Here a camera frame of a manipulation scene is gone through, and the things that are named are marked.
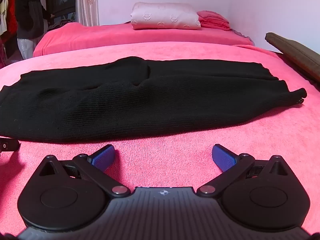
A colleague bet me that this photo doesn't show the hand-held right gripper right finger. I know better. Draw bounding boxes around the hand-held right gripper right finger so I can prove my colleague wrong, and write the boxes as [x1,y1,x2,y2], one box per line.
[197,144,296,197]

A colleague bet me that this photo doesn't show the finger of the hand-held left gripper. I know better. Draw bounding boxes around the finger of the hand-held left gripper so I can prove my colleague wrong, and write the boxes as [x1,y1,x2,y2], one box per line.
[0,137,20,153]

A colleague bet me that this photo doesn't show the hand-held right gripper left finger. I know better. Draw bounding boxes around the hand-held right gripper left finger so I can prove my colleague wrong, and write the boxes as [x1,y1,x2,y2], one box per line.
[32,144,131,197]

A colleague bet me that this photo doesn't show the black knit pants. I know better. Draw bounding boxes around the black knit pants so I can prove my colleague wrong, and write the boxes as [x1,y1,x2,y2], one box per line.
[0,56,307,143]

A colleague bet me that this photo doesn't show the bright pink bed cover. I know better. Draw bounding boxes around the bright pink bed cover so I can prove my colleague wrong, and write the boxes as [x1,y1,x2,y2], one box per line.
[0,41,320,237]

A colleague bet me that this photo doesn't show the deep pink bed cover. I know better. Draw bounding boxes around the deep pink bed cover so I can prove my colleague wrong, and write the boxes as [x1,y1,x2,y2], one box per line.
[33,22,255,57]

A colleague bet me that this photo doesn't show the brown cushion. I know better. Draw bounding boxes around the brown cushion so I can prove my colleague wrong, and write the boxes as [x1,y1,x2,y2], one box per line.
[265,32,320,83]

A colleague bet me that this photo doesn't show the red hanging garment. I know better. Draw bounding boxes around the red hanging garment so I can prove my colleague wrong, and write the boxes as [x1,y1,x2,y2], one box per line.
[4,0,18,34]

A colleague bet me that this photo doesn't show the white hanging garment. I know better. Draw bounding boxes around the white hanging garment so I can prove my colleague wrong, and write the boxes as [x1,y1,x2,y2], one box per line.
[0,0,8,36]

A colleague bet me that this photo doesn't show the dark clothes pile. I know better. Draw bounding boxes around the dark clothes pile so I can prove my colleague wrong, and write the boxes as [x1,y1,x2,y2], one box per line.
[47,19,76,32]

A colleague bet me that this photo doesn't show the folded pink blanket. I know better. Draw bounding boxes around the folded pink blanket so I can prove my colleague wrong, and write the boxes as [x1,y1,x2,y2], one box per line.
[197,10,231,31]

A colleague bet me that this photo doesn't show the pale pink curtain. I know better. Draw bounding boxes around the pale pink curtain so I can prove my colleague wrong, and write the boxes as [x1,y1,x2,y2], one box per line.
[75,0,100,27]

